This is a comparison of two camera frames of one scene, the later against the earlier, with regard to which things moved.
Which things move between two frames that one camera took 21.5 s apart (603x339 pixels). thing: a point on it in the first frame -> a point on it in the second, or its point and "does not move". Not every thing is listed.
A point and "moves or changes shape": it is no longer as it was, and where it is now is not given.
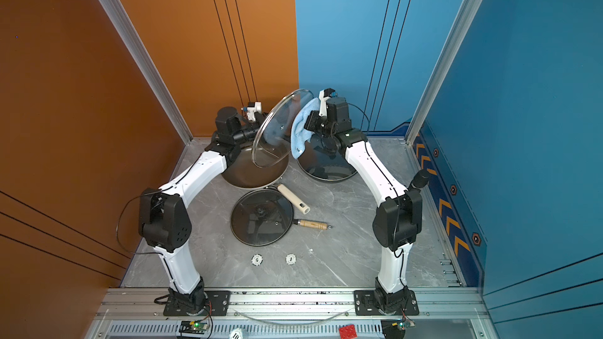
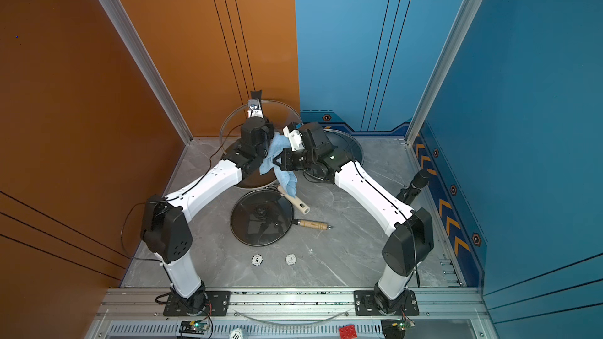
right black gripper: (312, 123) -> (288, 164)
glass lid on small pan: (261, 217) does not move
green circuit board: (193, 327) does not move
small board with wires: (404, 322) does not move
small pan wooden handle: (311, 224) does not move
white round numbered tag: (236, 333) does not move
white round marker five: (257, 260) does not move
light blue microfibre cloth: (299, 135) -> (275, 143)
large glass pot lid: (273, 136) moves or changes shape
